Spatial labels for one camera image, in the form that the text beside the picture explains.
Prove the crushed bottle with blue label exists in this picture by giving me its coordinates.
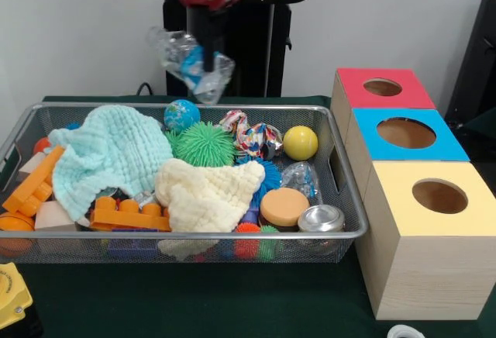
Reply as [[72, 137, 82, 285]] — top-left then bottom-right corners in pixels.
[[146, 26, 236, 105]]

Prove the wooden three-hole box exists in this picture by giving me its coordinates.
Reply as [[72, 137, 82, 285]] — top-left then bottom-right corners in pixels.
[[330, 67, 496, 321]]

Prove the blue globe ball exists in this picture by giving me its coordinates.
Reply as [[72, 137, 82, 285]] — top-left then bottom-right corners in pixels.
[[163, 99, 202, 133]]

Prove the green spiky ball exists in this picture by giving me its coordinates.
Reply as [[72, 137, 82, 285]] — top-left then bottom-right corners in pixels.
[[164, 121, 238, 168]]

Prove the yellow ball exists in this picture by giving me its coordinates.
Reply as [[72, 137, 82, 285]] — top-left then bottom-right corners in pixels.
[[282, 126, 319, 161]]

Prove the mint green cloth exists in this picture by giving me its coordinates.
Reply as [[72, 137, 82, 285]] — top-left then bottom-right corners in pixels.
[[48, 104, 174, 222]]

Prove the cream knitted cloth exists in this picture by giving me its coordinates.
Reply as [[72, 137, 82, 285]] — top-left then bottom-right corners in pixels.
[[154, 158, 267, 234]]

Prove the round orange sponge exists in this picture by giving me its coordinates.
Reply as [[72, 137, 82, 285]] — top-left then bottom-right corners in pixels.
[[259, 187, 311, 227]]

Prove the silver metal tin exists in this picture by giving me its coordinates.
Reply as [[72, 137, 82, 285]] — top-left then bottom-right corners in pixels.
[[297, 205, 346, 234]]

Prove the long orange toy brick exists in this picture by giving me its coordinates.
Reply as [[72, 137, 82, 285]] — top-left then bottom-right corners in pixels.
[[2, 144, 66, 217]]

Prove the dark green table cloth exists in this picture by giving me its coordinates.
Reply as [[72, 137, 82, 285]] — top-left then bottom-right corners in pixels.
[[0, 95, 496, 338], [463, 107, 496, 133]]

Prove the black stand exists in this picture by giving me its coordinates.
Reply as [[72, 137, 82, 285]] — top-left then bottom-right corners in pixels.
[[444, 0, 496, 122]]

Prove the yellow emergency stop button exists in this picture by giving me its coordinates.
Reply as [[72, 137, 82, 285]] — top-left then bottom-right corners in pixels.
[[0, 262, 34, 333]]

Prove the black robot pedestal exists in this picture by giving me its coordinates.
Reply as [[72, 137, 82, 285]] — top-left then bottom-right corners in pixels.
[[150, 0, 311, 98]]

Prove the black cable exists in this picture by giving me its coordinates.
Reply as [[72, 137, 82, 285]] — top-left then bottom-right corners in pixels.
[[136, 81, 157, 97]]

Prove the multicolour rope toy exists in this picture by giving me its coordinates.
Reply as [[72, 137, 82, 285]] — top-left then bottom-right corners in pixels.
[[219, 109, 284, 160]]

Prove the wire mesh bin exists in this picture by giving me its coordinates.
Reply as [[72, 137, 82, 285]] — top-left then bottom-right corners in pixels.
[[0, 102, 369, 264]]

